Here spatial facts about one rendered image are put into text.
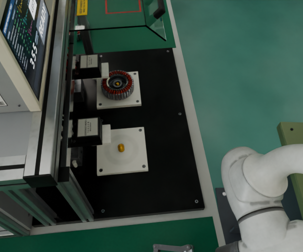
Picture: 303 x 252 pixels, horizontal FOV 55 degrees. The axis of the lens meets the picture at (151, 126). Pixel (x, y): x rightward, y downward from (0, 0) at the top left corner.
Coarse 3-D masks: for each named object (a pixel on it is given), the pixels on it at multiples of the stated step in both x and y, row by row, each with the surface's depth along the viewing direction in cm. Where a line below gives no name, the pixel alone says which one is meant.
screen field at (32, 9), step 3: (30, 0) 55; (33, 0) 57; (36, 0) 59; (30, 3) 55; (33, 3) 57; (36, 3) 59; (30, 6) 55; (33, 6) 57; (30, 9) 55; (33, 9) 56; (33, 12) 56; (33, 15) 56; (33, 18) 56
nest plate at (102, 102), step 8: (128, 72) 106; (136, 72) 106; (96, 80) 104; (136, 80) 104; (96, 88) 102; (136, 88) 102; (96, 96) 100; (104, 96) 100; (128, 96) 100; (136, 96) 100; (96, 104) 98; (104, 104) 98; (112, 104) 98; (120, 104) 98; (128, 104) 98; (136, 104) 98
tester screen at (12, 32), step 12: (12, 0) 46; (24, 0) 52; (12, 12) 46; (24, 12) 51; (36, 12) 58; (12, 24) 45; (24, 24) 51; (12, 36) 45; (24, 36) 50; (36, 36) 57; (12, 48) 45; (24, 48) 50; (24, 60) 49; (36, 60) 56; (24, 72) 49
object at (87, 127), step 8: (80, 120) 78; (88, 120) 78; (96, 120) 78; (72, 128) 79; (80, 128) 76; (88, 128) 76; (96, 128) 76; (104, 128) 81; (72, 136) 78; (80, 136) 75; (88, 136) 75; (96, 136) 75; (104, 136) 80; (72, 144) 77; (80, 144) 77; (88, 144) 77; (96, 144) 78; (104, 144) 79
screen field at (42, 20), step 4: (40, 0) 62; (40, 4) 61; (44, 4) 65; (40, 8) 61; (44, 8) 64; (40, 12) 61; (44, 12) 64; (40, 16) 61; (44, 16) 64; (40, 20) 60; (44, 20) 63; (36, 24) 58; (40, 24) 60; (44, 24) 63; (40, 28) 60; (44, 28) 63; (40, 32) 60; (44, 32) 63; (40, 36) 60; (44, 36) 62
